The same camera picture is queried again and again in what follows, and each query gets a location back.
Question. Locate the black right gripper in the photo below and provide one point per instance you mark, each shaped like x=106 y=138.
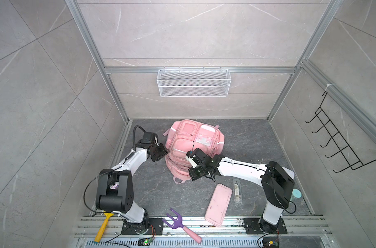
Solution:
x=192 y=173

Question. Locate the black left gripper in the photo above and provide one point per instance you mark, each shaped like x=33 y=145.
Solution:
x=164 y=152

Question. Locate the pink school backpack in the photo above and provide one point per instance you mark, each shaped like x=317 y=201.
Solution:
x=185 y=136

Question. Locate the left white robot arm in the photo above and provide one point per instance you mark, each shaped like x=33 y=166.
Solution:
x=115 y=193

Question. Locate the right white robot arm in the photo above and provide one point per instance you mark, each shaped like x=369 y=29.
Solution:
x=277 y=181

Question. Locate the pink pencil case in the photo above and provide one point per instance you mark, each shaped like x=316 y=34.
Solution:
x=218 y=205

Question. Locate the clear plastic pen box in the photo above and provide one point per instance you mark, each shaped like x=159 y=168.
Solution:
x=237 y=192

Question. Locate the purple toy garden fork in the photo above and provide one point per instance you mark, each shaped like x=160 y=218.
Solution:
x=177 y=222

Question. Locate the white power strip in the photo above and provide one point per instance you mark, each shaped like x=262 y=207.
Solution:
x=289 y=172

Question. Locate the small green circuit board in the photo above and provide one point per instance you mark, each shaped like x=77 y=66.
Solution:
x=145 y=242

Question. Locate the yellow toy shovel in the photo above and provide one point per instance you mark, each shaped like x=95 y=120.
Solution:
x=103 y=227

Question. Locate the white wire mesh basket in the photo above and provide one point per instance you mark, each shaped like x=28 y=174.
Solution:
x=193 y=82

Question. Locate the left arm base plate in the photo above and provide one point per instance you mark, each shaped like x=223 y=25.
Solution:
x=144 y=228

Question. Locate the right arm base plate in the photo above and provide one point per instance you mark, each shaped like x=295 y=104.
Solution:
x=256 y=226

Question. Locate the black wire hook rack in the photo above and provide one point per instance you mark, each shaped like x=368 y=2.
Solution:
x=342 y=145

